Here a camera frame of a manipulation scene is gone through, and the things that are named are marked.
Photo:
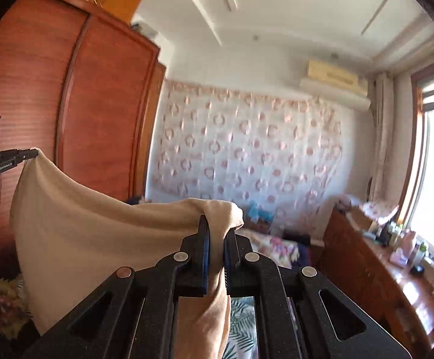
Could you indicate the palm leaf print quilt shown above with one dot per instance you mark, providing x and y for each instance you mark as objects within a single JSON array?
[{"x": 242, "y": 341}]

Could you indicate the wall air conditioner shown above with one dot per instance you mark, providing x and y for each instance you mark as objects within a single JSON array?
[{"x": 333, "y": 83}]

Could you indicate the long wooden sideboard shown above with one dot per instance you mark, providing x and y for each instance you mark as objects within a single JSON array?
[{"x": 397, "y": 300}]

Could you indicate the blue toy on bed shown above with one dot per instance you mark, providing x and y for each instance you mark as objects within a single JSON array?
[{"x": 255, "y": 213}]

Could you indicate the cardboard box on sideboard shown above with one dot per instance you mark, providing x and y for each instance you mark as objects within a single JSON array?
[{"x": 358, "y": 220}]

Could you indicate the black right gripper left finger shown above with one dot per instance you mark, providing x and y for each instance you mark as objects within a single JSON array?
[{"x": 132, "y": 314}]

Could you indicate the beige t-shirt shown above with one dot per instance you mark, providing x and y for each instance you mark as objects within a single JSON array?
[{"x": 69, "y": 239}]

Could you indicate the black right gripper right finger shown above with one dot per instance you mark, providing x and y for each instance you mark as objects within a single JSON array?
[{"x": 301, "y": 314}]

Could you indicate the floral bed blanket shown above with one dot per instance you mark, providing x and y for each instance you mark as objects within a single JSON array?
[{"x": 283, "y": 252}]

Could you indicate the circle pattern sheer curtain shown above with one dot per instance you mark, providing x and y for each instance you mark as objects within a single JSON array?
[{"x": 253, "y": 150}]

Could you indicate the red-brown wooden wardrobe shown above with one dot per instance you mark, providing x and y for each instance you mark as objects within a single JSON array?
[{"x": 74, "y": 82}]

